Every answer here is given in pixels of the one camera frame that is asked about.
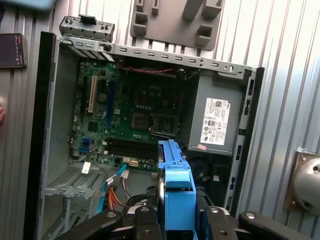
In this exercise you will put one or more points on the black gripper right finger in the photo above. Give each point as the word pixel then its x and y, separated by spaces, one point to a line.
pixel 217 225

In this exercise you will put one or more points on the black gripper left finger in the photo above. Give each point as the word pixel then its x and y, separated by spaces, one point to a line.
pixel 147 225

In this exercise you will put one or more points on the hard disk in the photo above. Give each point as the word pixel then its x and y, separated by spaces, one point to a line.
pixel 177 200

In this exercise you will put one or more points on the metal disk bay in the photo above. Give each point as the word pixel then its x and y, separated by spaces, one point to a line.
pixel 75 192

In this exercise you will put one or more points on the person's hand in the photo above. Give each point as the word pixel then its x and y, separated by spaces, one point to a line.
pixel 2 112

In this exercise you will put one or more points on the white plug connector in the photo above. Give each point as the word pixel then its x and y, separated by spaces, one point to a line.
pixel 124 175

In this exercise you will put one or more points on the black RAM slot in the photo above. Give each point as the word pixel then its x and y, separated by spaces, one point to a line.
pixel 132 150
pixel 132 154
pixel 132 141
pixel 132 145

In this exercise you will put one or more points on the white paper tag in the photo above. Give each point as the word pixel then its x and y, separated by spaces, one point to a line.
pixel 86 168

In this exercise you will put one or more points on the thin metal locking lever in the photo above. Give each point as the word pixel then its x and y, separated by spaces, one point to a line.
pixel 166 137

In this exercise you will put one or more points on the CPU socket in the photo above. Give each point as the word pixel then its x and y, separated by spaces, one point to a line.
pixel 140 120

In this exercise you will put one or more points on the grey power supply unit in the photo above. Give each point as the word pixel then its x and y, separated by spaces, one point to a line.
pixel 197 120

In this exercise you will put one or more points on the metal socket cover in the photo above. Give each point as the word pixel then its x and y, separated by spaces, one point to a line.
pixel 163 115

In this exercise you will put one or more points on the green motherboard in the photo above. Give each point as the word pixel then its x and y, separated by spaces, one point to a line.
pixel 120 105

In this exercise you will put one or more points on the blue expansion slot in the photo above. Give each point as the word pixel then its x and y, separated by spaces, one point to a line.
pixel 109 105

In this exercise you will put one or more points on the round coin battery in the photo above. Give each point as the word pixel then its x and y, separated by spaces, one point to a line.
pixel 102 97

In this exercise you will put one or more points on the white expansion slot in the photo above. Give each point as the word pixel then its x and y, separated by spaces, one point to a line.
pixel 92 95

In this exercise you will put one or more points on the black expansion slot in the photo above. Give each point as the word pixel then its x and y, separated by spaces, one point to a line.
pixel 85 92

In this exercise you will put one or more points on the open black PC case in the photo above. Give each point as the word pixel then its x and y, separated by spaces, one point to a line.
pixel 40 112

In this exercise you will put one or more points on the grey parts rack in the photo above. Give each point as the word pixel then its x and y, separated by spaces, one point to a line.
pixel 172 30

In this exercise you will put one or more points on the black blue latch clip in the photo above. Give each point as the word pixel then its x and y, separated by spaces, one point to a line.
pixel 87 19

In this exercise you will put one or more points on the black smartphone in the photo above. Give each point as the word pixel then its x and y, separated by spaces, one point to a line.
pixel 12 50

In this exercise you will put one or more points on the metal card retainer bracket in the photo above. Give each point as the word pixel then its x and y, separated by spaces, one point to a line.
pixel 75 30

